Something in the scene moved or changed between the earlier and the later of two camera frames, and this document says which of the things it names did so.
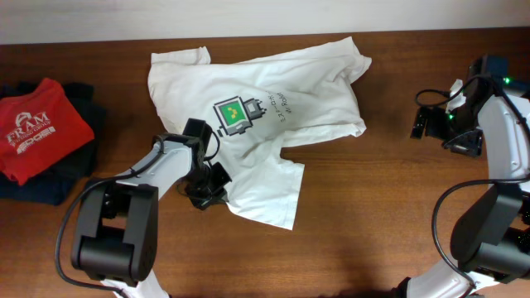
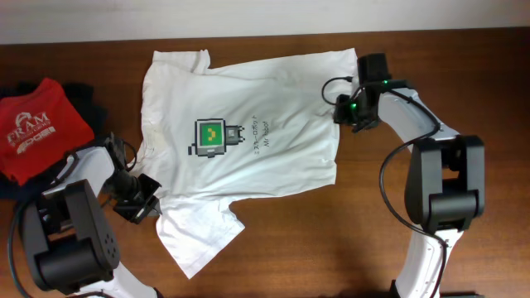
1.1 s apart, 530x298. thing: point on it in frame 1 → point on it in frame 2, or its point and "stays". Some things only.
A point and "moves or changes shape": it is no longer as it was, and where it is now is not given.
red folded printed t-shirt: [38, 128] stays
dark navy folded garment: [53, 187] stays
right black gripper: [433, 124] → [345, 109]
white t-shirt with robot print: [257, 109] moves or changes shape
